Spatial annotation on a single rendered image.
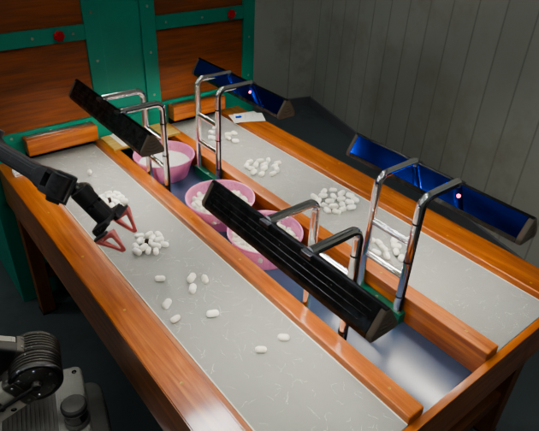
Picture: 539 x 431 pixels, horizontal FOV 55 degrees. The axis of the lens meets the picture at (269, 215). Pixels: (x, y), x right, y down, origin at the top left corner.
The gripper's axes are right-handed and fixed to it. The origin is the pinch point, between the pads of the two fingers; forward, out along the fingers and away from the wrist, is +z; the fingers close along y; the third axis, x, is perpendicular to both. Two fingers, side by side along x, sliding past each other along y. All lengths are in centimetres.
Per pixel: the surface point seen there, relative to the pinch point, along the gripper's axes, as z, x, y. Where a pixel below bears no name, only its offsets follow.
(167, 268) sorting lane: 18.0, -5.0, -9.5
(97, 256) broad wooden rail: 1.7, -20.8, -8.5
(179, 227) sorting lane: 16.5, -6.8, -32.7
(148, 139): -15.2, 10.8, -27.7
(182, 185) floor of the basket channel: 15, -18, -73
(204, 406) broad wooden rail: 31, 15, 41
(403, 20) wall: 53, 85, -254
